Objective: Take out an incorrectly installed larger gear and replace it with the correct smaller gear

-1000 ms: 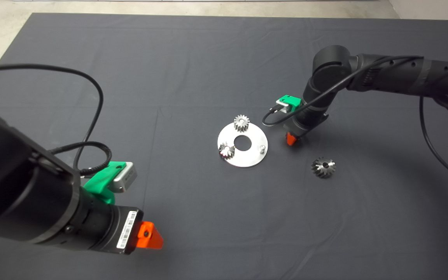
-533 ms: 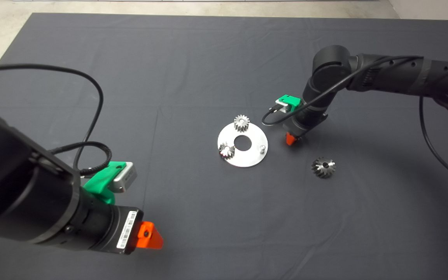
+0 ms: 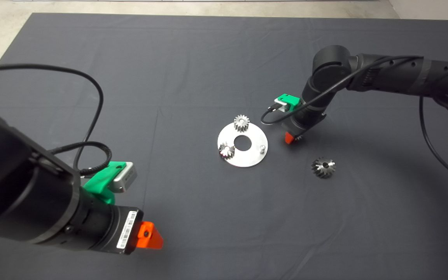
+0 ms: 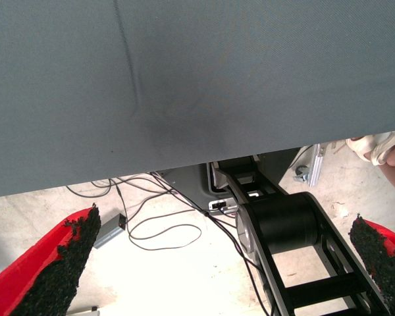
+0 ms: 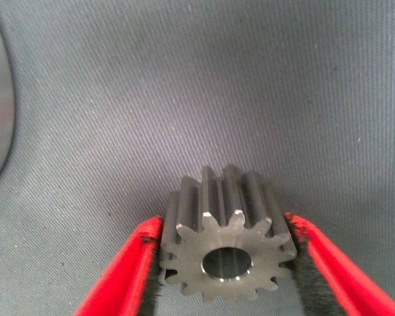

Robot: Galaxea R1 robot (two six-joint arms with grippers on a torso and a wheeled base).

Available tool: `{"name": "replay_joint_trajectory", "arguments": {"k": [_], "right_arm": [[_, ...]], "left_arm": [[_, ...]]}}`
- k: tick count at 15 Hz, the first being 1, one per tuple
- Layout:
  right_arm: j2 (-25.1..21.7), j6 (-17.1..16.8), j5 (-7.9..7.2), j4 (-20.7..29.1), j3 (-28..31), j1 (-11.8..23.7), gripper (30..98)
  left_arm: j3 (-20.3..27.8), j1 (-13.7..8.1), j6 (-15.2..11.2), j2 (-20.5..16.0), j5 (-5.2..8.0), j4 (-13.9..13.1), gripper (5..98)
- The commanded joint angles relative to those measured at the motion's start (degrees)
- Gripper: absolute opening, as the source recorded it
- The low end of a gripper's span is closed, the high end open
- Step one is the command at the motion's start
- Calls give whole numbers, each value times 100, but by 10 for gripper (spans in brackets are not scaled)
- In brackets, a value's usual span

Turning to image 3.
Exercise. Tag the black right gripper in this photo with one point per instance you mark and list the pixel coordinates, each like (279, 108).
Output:
(305, 120)

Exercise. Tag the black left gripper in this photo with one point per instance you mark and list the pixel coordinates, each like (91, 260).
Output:
(125, 229)

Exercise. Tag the small steel gear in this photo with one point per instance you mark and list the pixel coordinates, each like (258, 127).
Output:
(241, 127)
(228, 153)
(300, 137)

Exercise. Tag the large steel gear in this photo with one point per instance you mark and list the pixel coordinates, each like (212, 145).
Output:
(319, 171)

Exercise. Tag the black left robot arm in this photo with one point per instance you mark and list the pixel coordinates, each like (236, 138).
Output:
(14, 186)

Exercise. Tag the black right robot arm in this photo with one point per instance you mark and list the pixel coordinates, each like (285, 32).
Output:
(331, 66)

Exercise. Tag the round metal plate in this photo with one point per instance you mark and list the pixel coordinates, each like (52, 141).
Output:
(247, 159)

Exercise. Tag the dark grey table cloth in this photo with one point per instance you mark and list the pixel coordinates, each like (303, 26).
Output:
(208, 58)

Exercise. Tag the right silver camera box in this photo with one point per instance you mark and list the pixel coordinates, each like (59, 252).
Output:
(280, 105)

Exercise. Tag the silver camera box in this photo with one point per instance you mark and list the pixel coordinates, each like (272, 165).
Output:
(280, 105)
(126, 179)

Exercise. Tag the right green camera mount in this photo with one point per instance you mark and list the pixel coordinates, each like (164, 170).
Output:
(288, 99)

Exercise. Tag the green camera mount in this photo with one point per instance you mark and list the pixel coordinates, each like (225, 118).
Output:
(288, 99)
(99, 186)

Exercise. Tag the left silver camera box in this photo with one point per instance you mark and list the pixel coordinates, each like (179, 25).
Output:
(126, 179)

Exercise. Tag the left green camera mount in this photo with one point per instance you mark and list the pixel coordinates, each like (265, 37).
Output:
(99, 186)

